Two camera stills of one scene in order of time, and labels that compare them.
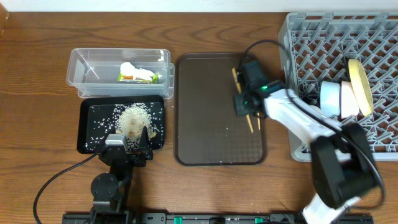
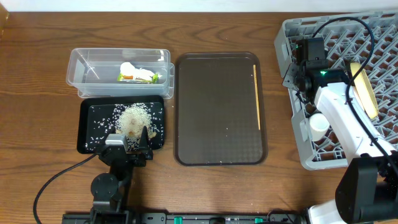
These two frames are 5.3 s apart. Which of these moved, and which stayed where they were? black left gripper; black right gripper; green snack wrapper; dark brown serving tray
Moved: black right gripper
Stayed: dark brown serving tray; green snack wrapper; black left gripper
